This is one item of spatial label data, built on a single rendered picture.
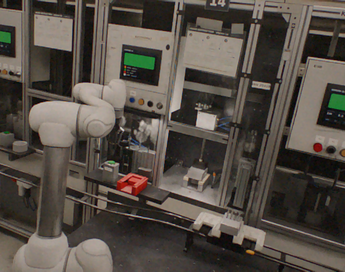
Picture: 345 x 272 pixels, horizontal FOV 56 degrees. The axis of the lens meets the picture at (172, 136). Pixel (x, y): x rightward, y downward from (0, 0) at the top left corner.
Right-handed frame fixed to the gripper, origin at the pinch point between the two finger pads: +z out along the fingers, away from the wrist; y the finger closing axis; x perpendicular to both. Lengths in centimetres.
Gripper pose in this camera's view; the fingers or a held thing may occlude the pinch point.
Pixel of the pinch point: (112, 148)
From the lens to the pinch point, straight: 198.1
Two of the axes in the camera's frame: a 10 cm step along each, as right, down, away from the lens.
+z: -1.3, 9.5, 2.9
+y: -9.2, -2.3, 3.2
